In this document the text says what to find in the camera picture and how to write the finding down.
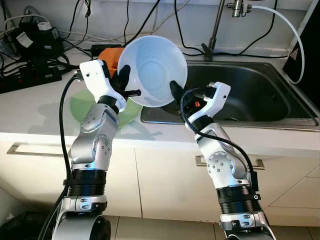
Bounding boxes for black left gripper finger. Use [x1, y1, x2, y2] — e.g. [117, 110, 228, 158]
[116, 64, 132, 87]

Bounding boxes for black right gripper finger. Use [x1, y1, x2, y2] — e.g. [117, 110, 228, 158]
[169, 80, 187, 107]

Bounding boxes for light green plate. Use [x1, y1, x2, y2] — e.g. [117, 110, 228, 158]
[69, 90, 144, 129]

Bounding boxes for white bowl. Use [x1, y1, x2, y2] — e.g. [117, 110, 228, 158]
[117, 35, 189, 108]

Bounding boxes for orange round plate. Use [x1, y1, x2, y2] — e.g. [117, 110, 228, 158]
[97, 46, 126, 72]

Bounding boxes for small black box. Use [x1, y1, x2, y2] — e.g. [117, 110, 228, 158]
[90, 44, 121, 57]

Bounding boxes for stainless steel sink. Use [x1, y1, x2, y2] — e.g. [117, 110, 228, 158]
[141, 60, 320, 131]

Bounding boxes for white cabinet door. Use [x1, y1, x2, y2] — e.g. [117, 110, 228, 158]
[0, 135, 143, 221]
[134, 145, 301, 223]

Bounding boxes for white power plug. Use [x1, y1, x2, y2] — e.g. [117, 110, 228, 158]
[36, 21, 53, 32]

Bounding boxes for black water dispenser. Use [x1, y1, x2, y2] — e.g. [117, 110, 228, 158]
[282, 0, 320, 108]

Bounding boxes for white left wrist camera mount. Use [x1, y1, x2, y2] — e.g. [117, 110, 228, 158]
[79, 59, 127, 114]

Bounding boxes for black wall cable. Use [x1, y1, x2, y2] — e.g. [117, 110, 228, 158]
[123, 0, 130, 46]
[67, 0, 82, 40]
[174, 0, 291, 57]
[131, 0, 162, 38]
[239, 7, 278, 55]

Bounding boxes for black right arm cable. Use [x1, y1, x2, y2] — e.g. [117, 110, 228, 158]
[180, 88, 261, 195]

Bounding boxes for white faucet hose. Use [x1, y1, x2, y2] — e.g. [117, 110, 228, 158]
[248, 5, 305, 85]

